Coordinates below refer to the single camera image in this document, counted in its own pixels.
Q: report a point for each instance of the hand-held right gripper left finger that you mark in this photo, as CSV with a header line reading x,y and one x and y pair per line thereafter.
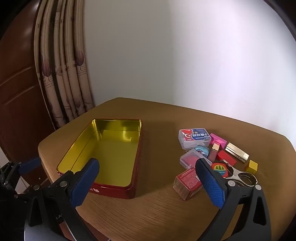
x,y
85,183

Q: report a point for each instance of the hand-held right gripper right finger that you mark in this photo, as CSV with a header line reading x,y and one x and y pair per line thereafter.
x,y
212,185

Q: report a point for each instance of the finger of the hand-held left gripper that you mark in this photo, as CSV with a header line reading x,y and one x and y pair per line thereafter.
x,y
30,165

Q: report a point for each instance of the red carton box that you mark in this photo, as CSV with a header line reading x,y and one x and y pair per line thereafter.
x,y
187,183

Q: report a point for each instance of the red block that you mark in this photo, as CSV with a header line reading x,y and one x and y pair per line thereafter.
x,y
227,158

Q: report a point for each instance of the blue toy brick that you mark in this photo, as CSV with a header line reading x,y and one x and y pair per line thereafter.
x,y
201,150

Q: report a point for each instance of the red tin box gold interior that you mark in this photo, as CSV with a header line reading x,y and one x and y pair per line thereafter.
x,y
111,153

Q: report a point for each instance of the yellow cube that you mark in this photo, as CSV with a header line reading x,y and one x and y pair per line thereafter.
x,y
251,166

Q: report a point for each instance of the tape measure tree print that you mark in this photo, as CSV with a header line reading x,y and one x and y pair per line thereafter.
x,y
219,169

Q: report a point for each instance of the pink gold lipstick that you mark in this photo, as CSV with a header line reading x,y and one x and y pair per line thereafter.
x,y
214,151

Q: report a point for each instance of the silver metal harmonica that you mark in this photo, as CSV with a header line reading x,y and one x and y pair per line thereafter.
x,y
237,153

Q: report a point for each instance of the pink block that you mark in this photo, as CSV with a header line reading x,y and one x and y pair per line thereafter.
x,y
219,139

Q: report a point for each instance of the clear box red blue label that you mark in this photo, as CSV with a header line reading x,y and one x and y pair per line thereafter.
x,y
194,138

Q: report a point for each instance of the brown wooden door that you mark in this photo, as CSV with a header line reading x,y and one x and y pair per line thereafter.
x,y
18,92

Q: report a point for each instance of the beige patterned curtain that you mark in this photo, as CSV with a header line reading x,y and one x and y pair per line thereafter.
x,y
62,64

